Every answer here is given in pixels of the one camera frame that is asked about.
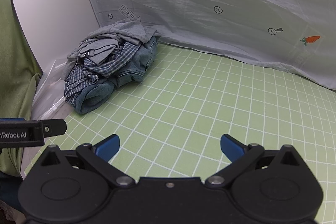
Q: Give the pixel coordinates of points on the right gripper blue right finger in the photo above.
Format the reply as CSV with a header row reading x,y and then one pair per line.
x,y
242,157

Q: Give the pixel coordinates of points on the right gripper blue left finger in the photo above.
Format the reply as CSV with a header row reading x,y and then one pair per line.
x,y
96,158

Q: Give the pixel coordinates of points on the grey zip hoodie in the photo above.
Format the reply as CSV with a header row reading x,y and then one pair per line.
x,y
104,41

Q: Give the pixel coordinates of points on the clear plastic bag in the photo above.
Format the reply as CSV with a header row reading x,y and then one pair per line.
x,y
48,102

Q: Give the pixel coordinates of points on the blue denim jeans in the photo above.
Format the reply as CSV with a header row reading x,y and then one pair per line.
x,y
86,90

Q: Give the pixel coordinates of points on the green grid mat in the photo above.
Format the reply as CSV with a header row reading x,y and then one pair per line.
x,y
170,125

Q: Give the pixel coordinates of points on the blue plaid shirt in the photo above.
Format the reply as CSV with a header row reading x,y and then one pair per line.
x,y
98,66

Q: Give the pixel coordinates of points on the carrot print grey sheet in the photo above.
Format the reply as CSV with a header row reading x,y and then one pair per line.
x,y
296,36

